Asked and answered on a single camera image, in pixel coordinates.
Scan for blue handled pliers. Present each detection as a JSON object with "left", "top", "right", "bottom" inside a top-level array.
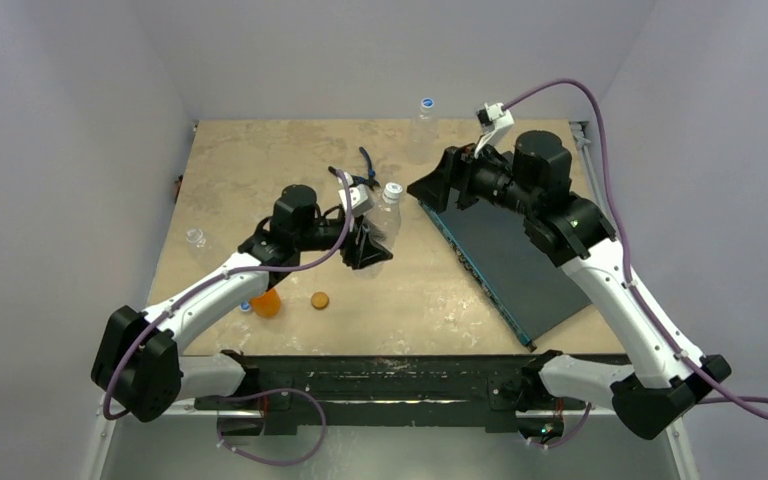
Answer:
[{"left": 328, "top": 146, "right": 381, "bottom": 192}]

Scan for dark network switch box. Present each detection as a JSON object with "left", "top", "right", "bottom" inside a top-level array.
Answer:
[{"left": 420, "top": 191, "right": 591, "bottom": 351}]

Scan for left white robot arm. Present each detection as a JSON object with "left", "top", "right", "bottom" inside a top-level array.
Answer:
[{"left": 91, "top": 185, "right": 393, "bottom": 422}]

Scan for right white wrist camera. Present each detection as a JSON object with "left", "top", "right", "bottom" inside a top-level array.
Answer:
[{"left": 473, "top": 103, "right": 515, "bottom": 158}]

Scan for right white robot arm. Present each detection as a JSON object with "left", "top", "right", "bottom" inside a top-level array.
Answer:
[{"left": 407, "top": 130, "right": 732, "bottom": 440}]

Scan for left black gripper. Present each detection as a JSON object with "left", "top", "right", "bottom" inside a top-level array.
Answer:
[{"left": 295, "top": 210, "right": 392, "bottom": 267}]

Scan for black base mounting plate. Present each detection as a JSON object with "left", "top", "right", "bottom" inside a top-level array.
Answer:
[{"left": 194, "top": 354, "right": 573, "bottom": 444}]

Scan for orange juice bottle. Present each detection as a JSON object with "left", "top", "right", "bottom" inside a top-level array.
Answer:
[{"left": 249, "top": 288, "right": 282, "bottom": 319}]

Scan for clear plastic bottle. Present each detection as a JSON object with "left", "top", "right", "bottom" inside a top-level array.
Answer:
[{"left": 407, "top": 100, "right": 437, "bottom": 165}]

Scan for orange bottle cap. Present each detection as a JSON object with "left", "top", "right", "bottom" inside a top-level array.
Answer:
[{"left": 310, "top": 292, "right": 330, "bottom": 310}]

